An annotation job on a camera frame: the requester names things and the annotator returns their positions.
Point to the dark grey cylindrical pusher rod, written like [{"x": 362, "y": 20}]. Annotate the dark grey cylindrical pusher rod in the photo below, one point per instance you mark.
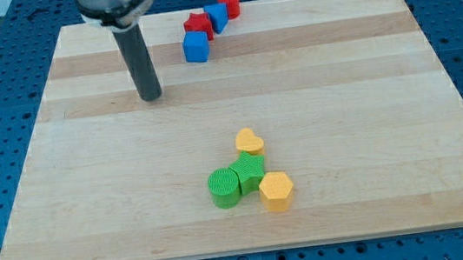
[{"x": 136, "y": 56}]

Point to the blue triangle block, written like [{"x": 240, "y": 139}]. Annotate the blue triangle block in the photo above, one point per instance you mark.
[{"x": 218, "y": 16}]

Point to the yellow hexagon block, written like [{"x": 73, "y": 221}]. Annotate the yellow hexagon block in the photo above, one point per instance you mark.
[{"x": 276, "y": 191}]

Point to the green cylinder block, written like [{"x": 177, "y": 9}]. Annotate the green cylinder block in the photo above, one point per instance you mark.
[{"x": 224, "y": 187}]

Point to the light wooden board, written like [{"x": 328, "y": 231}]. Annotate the light wooden board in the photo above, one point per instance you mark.
[{"x": 349, "y": 97}]

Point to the yellow heart block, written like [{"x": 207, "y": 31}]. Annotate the yellow heart block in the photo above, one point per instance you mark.
[{"x": 246, "y": 140}]

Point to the red star block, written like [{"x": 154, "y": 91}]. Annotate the red star block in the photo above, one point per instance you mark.
[{"x": 200, "y": 22}]

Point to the green star block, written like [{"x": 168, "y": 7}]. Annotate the green star block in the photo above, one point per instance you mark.
[{"x": 250, "y": 170}]

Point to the blue cube block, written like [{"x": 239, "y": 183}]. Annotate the blue cube block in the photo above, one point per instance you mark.
[{"x": 196, "y": 47}]

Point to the red cylinder block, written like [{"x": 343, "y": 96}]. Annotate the red cylinder block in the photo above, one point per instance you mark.
[{"x": 233, "y": 8}]

